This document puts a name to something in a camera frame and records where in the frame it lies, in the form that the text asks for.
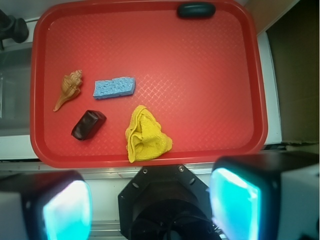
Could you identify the black box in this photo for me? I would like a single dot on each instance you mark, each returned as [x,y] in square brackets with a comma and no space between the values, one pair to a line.
[88,125]

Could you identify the grey toy sink basin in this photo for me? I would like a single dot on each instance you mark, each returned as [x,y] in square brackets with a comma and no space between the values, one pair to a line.
[15,85]

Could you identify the brown conch seashell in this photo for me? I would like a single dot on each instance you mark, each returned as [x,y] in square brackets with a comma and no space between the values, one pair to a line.
[70,88]

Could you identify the red plastic tray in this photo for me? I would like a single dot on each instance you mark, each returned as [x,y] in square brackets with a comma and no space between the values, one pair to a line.
[201,79]

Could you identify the grey sink faucet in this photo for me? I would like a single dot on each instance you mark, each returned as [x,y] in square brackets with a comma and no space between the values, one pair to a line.
[12,28]

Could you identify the yellow cloth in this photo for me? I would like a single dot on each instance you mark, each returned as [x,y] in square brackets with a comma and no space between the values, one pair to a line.
[144,136]

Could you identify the blue sponge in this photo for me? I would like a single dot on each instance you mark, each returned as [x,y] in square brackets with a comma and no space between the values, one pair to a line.
[113,88]

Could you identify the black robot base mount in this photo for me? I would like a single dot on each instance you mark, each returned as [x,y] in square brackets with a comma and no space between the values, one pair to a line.
[166,203]

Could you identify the gripper right finger with pad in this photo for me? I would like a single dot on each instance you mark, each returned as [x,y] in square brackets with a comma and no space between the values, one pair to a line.
[267,196]

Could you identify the gripper left finger with pad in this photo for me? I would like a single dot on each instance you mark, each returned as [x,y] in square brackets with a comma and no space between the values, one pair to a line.
[45,206]

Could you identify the dark teal oval case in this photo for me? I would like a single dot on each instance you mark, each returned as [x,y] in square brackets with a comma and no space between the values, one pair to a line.
[196,10]

